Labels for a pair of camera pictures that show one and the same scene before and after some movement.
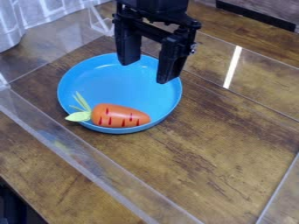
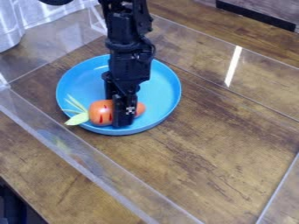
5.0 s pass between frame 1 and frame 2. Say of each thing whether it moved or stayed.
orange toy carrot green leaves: moved
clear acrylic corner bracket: stayed
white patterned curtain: stayed
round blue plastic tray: stayed
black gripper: moved
